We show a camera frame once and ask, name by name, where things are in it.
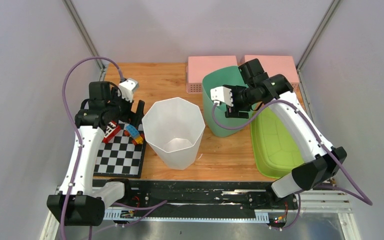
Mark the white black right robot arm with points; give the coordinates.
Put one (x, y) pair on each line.
(321, 159)

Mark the white translucent bin liner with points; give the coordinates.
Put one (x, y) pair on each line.
(174, 129)

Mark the right aluminium frame post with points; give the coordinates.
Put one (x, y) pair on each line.
(326, 19)

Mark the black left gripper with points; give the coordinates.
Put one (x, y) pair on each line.
(134, 118)

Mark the red white toy block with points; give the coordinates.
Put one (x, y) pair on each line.
(112, 129)

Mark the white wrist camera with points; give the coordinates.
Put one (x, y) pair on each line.
(222, 94)
(128, 88)

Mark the black white checkerboard mat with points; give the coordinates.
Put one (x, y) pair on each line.
(119, 157)

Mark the pink perforated plastic basket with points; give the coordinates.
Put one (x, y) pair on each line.
(197, 67)

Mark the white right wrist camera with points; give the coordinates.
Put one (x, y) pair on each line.
(222, 94)

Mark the large lime green tub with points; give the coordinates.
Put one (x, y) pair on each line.
(275, 152)

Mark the aluminium frame post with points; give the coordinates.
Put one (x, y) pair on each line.
(326, 19)
(76, 18)

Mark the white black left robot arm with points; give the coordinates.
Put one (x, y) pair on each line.
(76, 204)

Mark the left aluminium frame post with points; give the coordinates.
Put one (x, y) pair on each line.
(76, 18)

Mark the blue yellow toy car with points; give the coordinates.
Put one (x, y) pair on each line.
(130, 131)

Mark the mint green trash bin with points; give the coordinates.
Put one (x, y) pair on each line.
(214, 116)

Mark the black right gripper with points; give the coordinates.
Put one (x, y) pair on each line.
(233, 112)

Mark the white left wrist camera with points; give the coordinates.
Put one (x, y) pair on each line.
(128, 88)

